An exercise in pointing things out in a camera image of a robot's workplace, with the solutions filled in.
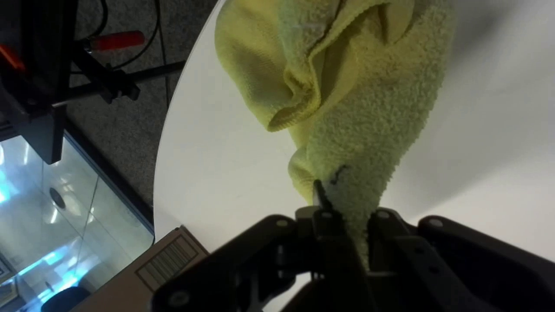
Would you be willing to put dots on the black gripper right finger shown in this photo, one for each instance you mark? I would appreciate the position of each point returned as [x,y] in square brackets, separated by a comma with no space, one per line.
[461,265]

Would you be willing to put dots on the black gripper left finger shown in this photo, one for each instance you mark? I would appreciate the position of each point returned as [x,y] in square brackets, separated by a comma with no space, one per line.
[253,265]

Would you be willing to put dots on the lime green towel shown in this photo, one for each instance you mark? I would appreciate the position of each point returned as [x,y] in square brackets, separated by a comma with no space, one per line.
[357,104]

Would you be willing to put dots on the brown cardboard box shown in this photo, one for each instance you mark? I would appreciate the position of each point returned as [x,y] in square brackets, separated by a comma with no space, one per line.
[144,270]

